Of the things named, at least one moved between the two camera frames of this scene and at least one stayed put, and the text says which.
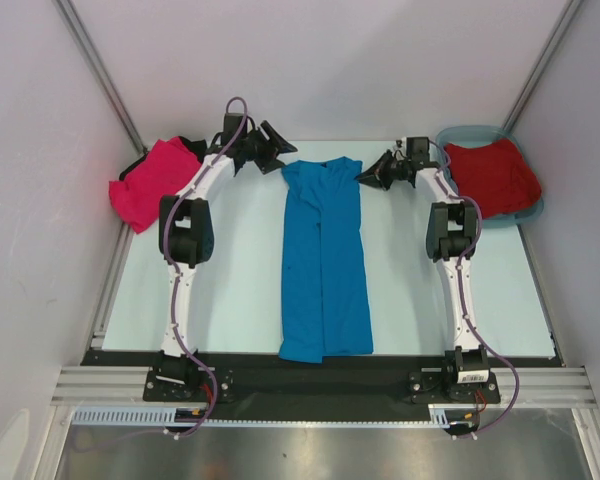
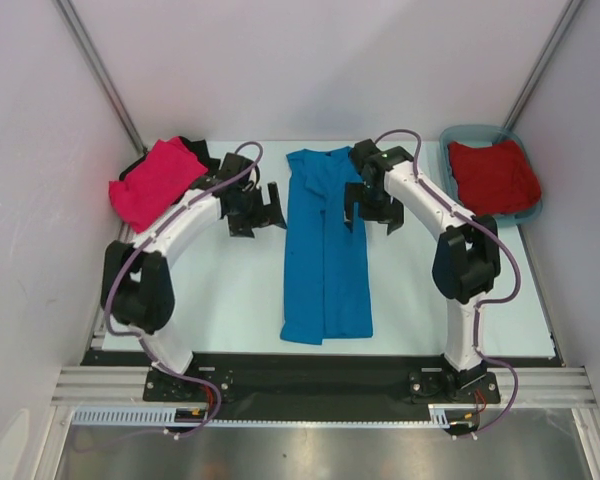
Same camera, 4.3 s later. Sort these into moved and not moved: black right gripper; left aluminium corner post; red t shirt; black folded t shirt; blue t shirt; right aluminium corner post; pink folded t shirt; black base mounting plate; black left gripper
Moved: blue t shirt; black right gripper; black left gripper
Not moved: pink folded t shirt; red t shirt; black folded t shirt; black base mounting plate; right aluminium corner post; left aluminium corner post
